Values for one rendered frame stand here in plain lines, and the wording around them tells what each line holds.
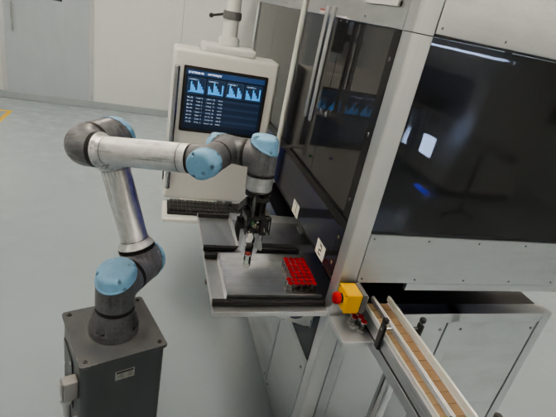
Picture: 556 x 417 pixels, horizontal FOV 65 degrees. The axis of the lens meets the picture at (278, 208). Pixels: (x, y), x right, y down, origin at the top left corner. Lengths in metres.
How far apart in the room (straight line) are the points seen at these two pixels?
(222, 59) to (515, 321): 1.69
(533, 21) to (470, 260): 0.78
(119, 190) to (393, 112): 0.83
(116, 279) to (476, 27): 1.21
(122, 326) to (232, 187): 1.13
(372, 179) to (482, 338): 0.95
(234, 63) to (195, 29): 4.56
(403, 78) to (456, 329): 1.05
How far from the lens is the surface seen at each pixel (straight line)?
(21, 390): 2.47
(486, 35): 1.38
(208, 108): 2.17
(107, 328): 1.44
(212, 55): 2.13
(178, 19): 6.67
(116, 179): 1.38
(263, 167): 1.14
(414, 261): 1.56
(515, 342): 2.16
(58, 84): 6.93
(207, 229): 1.90
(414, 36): 1.26
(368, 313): 1.53
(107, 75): 6.81
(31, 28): 6.87
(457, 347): 1.98
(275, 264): 1.74
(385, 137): 1.29
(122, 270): 1.37
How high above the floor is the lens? 1.79
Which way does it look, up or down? 24 degrees down
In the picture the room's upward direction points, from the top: 12 degrees clockwise
